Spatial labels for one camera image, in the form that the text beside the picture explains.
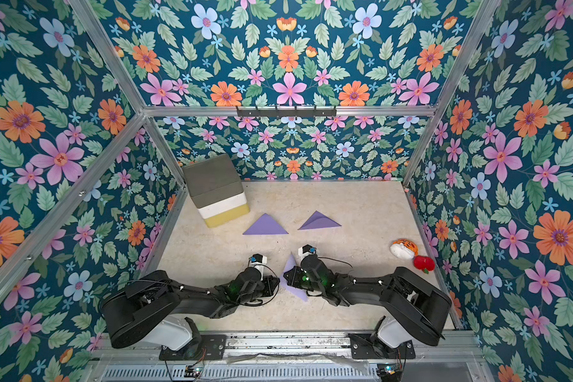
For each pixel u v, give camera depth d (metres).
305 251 0.80
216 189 0.89
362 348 0.73
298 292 0.85
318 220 0.95
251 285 0.68
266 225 1.03
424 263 0.89
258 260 0.80
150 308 0.44
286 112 0.93
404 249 0.88
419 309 0.44
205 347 0.73
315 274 0.65
